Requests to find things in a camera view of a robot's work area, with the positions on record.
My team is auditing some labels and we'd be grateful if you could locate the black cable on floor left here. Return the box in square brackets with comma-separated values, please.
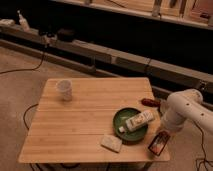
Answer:
[0, 49, 46, 76]

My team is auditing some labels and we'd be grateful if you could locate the beige sponge block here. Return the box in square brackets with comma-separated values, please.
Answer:
[100, 135, 122, 153]

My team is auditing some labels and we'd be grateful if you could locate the wooden table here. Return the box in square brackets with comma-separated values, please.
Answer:
[19, 77, 170, 163]

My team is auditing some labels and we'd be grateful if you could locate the dark red eraser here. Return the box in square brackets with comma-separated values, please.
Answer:
[148, 131, 170, 156]

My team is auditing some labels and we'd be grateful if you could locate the black object on ledge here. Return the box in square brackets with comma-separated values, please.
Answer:
[57, 29, 75, 42]

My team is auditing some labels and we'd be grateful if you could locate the black cable on floor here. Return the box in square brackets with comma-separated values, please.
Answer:
[0, 49, 46, 76]
[194, 123, 213, 171]

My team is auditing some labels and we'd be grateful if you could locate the red oblong object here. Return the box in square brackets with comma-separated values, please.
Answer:
[141, 98, 160, 107]

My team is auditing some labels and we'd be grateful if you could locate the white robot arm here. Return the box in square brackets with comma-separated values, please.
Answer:
[161, 89, 213, 134]

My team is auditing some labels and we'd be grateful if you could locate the white tube in bowl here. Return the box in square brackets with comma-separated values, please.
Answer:
[118, 110, 155, 133]

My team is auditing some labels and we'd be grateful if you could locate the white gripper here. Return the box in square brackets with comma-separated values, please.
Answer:
[161, 111, 184, 132]

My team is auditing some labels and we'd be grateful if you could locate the green round bowl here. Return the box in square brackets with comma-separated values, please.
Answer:
[112, 107, 148, 142]

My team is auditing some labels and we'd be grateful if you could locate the white bottle on ledge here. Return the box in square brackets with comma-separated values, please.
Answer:
[17, 11, 30, 31]

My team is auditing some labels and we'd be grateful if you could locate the black cable on floor right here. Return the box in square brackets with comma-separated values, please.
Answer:
[194, 123, 213, 171]

